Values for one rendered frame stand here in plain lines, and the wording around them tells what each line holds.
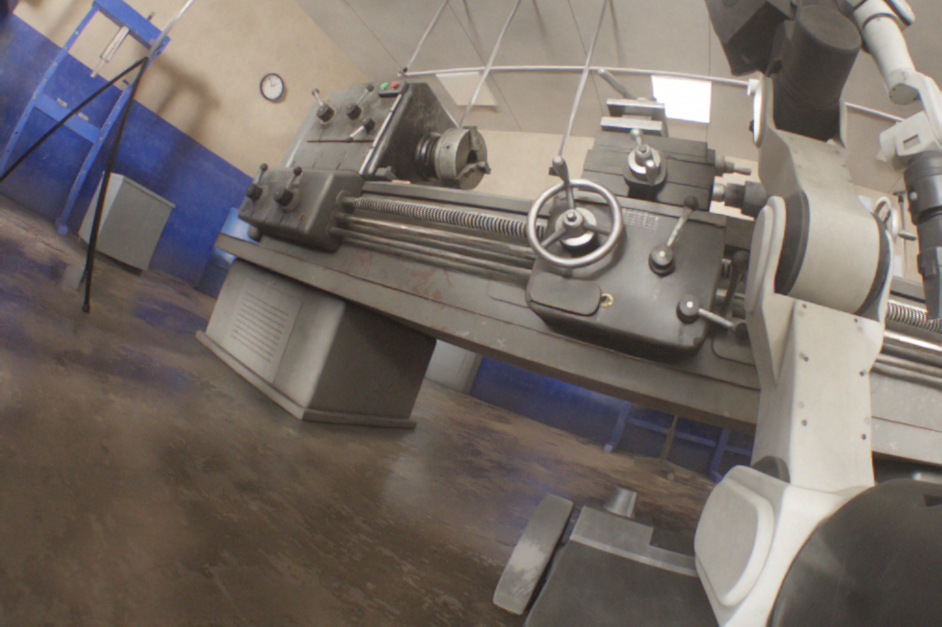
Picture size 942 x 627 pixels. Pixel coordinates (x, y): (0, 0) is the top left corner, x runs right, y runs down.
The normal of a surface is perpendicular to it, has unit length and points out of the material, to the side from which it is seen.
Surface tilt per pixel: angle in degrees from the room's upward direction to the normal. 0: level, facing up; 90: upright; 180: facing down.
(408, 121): 90
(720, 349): 90
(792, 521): 65
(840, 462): 50
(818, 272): 136
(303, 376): 90
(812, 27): 90
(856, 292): 144
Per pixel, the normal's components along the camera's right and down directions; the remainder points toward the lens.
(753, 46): -0.34, 0.92
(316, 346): -0.41, -0.33
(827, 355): -0.17, -0.69
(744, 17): -0.99, -0.11
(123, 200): 0.88, 0.24
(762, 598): -0.42, -0.11
